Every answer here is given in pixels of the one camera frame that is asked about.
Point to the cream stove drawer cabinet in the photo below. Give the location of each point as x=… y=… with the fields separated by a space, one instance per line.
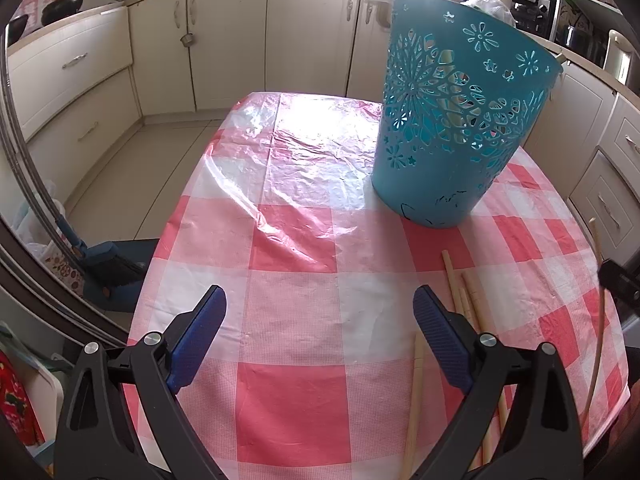
x=75 y=100

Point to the group of wooden chopsticks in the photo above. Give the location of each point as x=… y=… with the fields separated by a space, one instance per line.
x=413 y=410

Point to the cream sink base cabinets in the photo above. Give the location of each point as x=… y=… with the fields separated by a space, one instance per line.
x=225 y=35

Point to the teal perforated plastic basket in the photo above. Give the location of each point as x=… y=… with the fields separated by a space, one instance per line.
x=430 y=185

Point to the white counter shelf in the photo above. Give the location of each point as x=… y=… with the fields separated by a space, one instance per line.
x=600 y=4

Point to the white plastic bag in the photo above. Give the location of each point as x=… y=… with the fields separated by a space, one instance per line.
x=30 y=225

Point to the cream side drawer cabinet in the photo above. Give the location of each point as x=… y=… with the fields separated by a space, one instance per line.
x=615 y=185

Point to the black wok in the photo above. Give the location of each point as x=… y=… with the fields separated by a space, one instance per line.
x=62 y=7

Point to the small hanging metal cup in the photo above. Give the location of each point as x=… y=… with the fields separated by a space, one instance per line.
x=187 y=41

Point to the white kitchen appliance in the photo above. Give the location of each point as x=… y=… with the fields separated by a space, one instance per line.
x=619 y=55

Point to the small black pan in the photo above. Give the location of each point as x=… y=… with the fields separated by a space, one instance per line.
x=17 y=30

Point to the single bamboo chopstick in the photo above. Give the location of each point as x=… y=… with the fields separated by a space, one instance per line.
x=596 y=240

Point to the black toaster oven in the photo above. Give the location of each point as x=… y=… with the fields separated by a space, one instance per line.
x=532 y=12

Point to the black cooking pot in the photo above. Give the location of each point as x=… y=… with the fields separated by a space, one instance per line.
x=582 y=42

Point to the pink checkered plastic tablecloth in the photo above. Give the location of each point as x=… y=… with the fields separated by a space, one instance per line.
x=300 y=310

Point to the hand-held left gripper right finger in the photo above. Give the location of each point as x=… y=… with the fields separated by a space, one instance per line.
x=445 y=345

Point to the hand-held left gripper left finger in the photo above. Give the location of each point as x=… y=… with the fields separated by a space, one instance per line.
x=195 y=345

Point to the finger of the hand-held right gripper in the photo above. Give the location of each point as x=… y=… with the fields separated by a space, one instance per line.
x=625 y=285

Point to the red printed cloth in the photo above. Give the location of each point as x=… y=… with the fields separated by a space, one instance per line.
x=15 y=405

